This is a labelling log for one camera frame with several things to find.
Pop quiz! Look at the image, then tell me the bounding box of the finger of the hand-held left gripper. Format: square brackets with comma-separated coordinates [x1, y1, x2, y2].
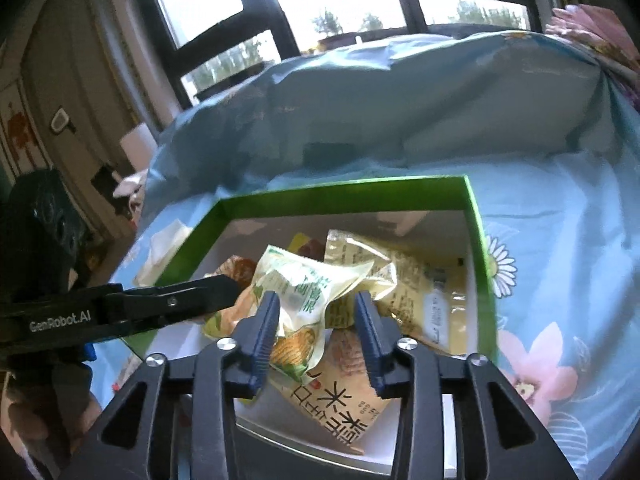
[106, 274, 247, 342]

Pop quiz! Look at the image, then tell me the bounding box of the black window frame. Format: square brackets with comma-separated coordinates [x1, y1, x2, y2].
[125, 0, 556, 111]

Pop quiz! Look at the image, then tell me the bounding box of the green cardboard box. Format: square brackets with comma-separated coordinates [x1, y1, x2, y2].
[120, 175, 501, 480]

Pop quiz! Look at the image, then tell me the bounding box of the white wall switch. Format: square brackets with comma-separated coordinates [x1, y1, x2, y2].
[50, 107, 76, 136]

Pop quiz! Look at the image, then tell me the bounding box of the pale yellow snack packet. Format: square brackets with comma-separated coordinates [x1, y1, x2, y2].
[324, 230, 471, 356]

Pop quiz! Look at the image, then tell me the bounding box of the red yellow snack packet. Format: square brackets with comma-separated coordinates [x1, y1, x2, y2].
[289, 232, 328, 261]

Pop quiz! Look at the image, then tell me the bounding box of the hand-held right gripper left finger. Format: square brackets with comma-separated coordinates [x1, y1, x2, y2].
[59, 291, 281, 480]

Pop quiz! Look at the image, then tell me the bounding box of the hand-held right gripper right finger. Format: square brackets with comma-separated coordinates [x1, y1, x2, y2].
[354, 291, 581, 480]

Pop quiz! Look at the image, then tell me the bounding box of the pink floral cloth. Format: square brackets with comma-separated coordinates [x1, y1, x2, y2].
[545, 4, 640, 111]

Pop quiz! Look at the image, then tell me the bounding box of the wall picture with orange figure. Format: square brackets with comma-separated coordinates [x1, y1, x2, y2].
[0, 85, 41, 171]

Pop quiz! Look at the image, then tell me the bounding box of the green yellow corn snack packet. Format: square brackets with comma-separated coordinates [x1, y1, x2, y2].
[250, 245, 376, 386]

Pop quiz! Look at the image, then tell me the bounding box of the person's left hand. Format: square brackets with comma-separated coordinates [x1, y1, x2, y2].
[0, 372, 103, 466]

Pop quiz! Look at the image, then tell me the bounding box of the orange snack packet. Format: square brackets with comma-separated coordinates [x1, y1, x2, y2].
[202, 255, 261, 341]

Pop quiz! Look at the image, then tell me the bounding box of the white paper roll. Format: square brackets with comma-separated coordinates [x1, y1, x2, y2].
[120, 122, 158, 173]

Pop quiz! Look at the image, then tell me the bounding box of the light blue floral bedsheet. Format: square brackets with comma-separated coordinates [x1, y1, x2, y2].
[107, 30, 640, 480]

